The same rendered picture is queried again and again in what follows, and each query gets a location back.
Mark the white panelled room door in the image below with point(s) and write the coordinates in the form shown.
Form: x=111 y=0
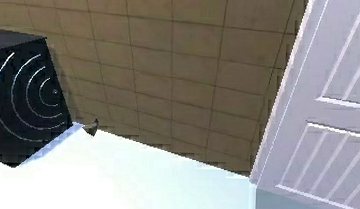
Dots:
x=324 y=107

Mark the black box with white rings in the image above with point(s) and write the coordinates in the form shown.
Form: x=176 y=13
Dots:
x=24 y=97

